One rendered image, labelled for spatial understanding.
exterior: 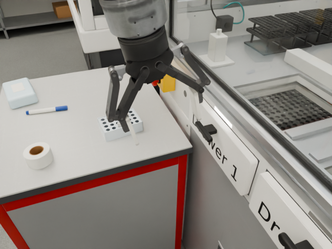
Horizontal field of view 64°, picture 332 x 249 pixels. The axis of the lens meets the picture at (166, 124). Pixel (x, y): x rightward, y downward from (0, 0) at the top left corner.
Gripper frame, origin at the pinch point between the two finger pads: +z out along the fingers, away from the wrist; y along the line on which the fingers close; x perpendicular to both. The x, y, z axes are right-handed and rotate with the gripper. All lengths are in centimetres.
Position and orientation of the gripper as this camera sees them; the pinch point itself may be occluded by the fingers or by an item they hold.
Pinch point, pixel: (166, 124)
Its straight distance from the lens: 54.1
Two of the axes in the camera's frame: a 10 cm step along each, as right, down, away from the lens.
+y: 9.2, -3.6, 1.3
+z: 1.9, 7.2, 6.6
